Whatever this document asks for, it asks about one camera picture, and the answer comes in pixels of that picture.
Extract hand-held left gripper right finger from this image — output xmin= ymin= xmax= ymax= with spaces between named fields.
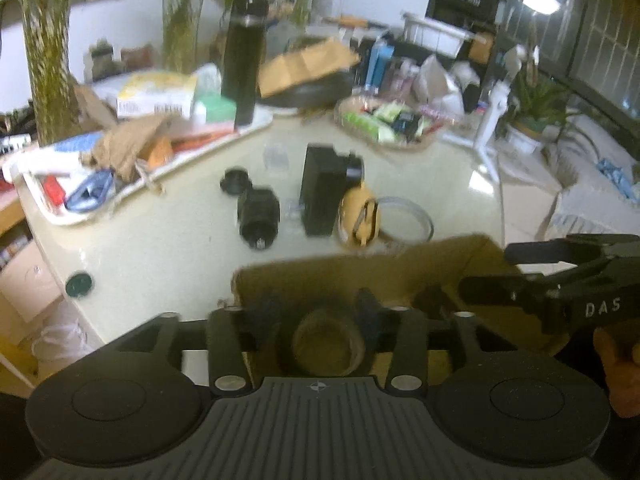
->
xmin=352 ymin=290 xmax=521 ymax=393

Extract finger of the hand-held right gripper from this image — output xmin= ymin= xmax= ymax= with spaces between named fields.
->
xmin=504 ymin=235 xmax=608 ymax=267
xmin=459 ymin=273 xmax=556 ymax=314

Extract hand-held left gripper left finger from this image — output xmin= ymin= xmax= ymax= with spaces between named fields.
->
xmin=115 ymin=290 xmax=286 ymax=397

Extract cardboard box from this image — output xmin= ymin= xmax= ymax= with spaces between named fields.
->
xmin=232 ymin=234 xmax=568 ymax=391

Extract brown tape roll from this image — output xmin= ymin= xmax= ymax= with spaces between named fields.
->
xmin=276 ymin=300 xmax=369 ymax=377

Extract yellow and black box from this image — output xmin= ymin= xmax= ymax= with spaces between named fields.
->
xmin=336 ymin=186 xmax=383 ymax=249

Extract person's right hand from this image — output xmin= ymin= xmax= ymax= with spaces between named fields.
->
xmin=592 ymin=327 xmax=640 ymax=418

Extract grey sofa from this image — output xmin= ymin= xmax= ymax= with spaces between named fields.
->
xmin=537 ymin=112 xmax=640 ymax=241

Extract black cylindrical device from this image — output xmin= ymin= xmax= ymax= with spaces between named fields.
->
xmin=236 ymin=187 xmax=281 ymax=251

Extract blue cloth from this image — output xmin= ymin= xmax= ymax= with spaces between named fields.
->
xmin=597 ymin=159 xmax=639 ymax=202

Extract black rectangular box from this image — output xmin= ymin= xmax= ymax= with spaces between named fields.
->
xmin=299 ymin=144 xmax=364 ymax=237

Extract small black cap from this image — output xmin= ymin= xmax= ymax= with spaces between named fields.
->
xmin=220 ymin=169 xmax=251 ymax=196

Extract potted green plant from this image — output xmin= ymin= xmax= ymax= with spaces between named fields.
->
xmin=502 ymin=72 xmax=578 ymax=155

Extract clear plastic piece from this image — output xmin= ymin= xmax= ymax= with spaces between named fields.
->
xmin=262 ymin=144 xmax=292 ymax=171

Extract red flat packet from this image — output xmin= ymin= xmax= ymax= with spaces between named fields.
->
xmin=172 ymin=127 xmax=236 ymax=152

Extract round snack basket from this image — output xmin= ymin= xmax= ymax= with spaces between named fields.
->
xmin=334 ymin=95 xmax=453 ymax=151

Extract green wipe packet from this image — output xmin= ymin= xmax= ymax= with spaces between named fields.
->
xmin=345 ymin=111 xmax=396 ymax=143

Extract black snack packet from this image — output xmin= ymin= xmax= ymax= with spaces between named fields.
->
xmin=392 ymin=112 xmax=426 ymax=141

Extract orange packet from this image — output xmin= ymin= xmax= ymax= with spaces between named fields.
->
xmin=147 ymin=137 xmax=174 ymax=168

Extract dark round lid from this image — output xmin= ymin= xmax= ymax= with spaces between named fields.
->
xmin=65 ymin=271 xmax=95 ymax=299

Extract white plastic bag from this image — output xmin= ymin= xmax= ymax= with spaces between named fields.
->
xmin=412 ymin=55 xmax=466 ymax=116

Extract green tissue pack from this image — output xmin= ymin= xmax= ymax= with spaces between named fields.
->
xmin=192 ymin=95 xmax=237 ymax=126

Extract clear plastic bag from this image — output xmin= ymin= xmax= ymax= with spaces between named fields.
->
xmin=32 ymin=322 xmax=93 ymax=361

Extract blue clip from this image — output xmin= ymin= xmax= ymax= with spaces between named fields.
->
xmin=65 ymin=170 xmax=116 ymax=211

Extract crumpled brown paper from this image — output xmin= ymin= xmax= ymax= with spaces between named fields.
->
xmin=87 ymin=115 xmax=173 ymax=181

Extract black zip case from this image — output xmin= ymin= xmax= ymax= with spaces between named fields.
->
xmin=257 ymin=72 xmax=353 ymax=108

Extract yellow and white box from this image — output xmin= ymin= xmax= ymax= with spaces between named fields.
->
xmin=116 ymin=71 xmax=198 ymax=120

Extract blue carton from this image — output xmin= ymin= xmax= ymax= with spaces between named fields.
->
xmin=367 ymin=42 xmax=396 ymax=91

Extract white plastic basket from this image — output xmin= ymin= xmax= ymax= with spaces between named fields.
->
xmin=402 ymin=10 xmax=476 ymax=58

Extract brown paper envelope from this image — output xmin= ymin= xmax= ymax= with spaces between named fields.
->
xmin=257 ymin=37 xmax=361 ymax=98

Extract black thermos bottle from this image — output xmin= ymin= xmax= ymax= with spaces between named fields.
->
xmin=221 ymin=0 xmax=269 ymax=127

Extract white tray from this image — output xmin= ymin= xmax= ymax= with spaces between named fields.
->
xmin=15 ymin=105 xmax=275 ymax=226

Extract clear tape ring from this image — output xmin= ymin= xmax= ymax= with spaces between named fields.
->
xmin=372 ymin=196 xmax=434 ymax=244

